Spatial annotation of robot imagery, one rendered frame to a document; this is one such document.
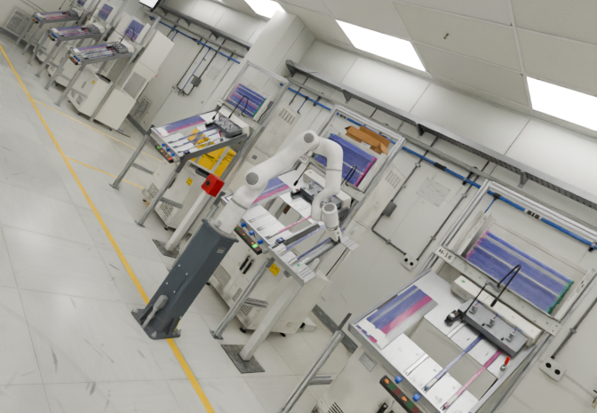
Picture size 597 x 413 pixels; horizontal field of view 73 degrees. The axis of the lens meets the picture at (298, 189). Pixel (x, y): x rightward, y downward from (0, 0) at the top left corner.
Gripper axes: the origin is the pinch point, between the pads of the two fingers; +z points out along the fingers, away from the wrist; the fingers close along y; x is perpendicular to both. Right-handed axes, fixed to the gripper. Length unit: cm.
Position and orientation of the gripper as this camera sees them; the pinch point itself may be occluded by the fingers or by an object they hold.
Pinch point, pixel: (334, 241)
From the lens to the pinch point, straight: 252.0
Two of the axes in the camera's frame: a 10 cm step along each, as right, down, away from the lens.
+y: -6.3, -4.8, 6.1
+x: -7.6, 5.4, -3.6
